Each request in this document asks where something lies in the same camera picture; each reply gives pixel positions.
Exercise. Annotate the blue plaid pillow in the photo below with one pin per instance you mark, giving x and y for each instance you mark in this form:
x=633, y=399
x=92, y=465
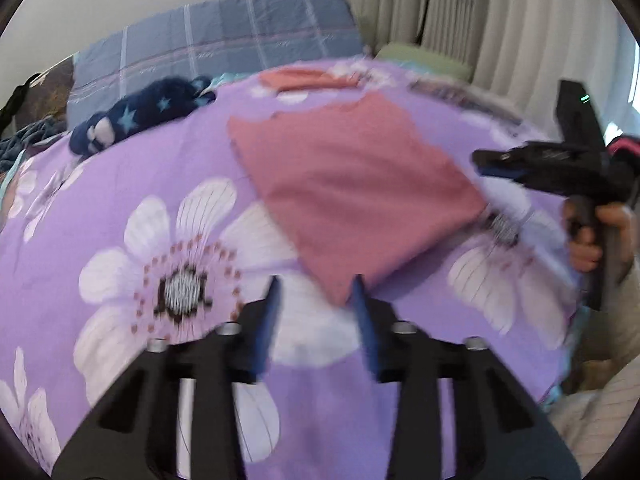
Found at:
x=215, y=40

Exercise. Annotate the teal crumpled cloth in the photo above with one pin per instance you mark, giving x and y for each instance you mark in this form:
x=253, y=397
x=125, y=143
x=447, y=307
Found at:
x=27, y=145

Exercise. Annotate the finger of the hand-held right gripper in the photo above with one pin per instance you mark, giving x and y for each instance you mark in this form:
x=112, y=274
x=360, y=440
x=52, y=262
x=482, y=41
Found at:
x=500, y=156
x=507, y=174

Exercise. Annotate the person's right hand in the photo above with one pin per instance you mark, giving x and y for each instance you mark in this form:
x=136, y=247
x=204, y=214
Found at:
x=612, y=230

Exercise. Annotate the beige curtain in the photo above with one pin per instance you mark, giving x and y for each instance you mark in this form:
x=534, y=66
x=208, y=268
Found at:
x=510, y=20

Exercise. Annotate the dark patterned pillow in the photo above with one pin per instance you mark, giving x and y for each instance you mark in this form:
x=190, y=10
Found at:
x=50, y=90

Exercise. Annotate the green pillow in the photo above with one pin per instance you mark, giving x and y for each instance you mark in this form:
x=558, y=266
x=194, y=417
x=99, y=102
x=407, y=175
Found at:
x=425, y=57

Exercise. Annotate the person's right forearm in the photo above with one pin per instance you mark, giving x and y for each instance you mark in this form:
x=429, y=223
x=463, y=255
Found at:
x=627, y=300

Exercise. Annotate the purple floral blanket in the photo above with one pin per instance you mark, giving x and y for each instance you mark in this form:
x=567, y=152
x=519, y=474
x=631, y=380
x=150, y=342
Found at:
x=150, y=240

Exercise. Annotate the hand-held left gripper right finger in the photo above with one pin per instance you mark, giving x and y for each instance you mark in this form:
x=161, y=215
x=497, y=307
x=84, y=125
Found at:
x=361, y=320

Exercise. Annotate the orange folded garment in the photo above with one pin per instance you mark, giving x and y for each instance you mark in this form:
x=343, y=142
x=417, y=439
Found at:
x=310, y=79

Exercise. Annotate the pink shirt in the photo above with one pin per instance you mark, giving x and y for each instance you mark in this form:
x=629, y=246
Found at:
x=360, y=180

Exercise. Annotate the person's beige striped clothing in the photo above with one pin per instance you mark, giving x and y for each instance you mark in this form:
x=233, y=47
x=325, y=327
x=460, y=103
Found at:
x=600, y=410

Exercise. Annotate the navy star-print garment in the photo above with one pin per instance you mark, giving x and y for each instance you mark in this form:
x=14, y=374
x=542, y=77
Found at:
x=135, y=112

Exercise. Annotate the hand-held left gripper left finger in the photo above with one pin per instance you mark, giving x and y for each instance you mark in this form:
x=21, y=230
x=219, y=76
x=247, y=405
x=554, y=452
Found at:
x=267, y=312

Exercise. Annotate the black bag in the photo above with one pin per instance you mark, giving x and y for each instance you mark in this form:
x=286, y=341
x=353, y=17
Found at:
x=15, y=100

